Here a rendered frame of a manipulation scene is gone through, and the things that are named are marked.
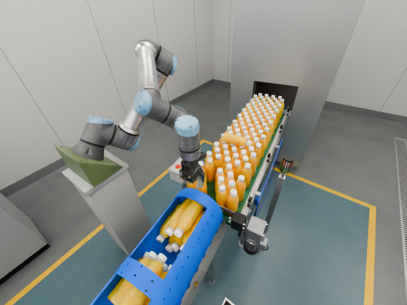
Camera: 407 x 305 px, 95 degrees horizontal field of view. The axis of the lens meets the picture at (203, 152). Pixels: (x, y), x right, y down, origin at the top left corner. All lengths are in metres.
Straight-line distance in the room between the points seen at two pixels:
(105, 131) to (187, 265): 0.94
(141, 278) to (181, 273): 0.15
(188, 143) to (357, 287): 2.07
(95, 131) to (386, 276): 2.69
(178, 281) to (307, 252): 1.70
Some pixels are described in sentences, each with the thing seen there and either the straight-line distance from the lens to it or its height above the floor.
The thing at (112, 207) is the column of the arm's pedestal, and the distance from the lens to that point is 1.60.
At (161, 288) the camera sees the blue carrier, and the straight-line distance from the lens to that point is 0.84.
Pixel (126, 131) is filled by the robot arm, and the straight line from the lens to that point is 1.37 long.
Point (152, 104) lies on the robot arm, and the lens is 0.74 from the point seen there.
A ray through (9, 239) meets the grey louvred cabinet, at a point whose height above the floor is 0.43.
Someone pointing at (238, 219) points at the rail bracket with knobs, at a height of 1.00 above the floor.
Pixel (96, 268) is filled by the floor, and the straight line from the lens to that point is 2.39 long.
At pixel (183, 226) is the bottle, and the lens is 0.93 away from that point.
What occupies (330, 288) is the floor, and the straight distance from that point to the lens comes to 2.30.
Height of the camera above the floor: 1.99
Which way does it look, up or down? 39 degrees down
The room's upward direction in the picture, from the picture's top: 3 degrees counter-clockwise
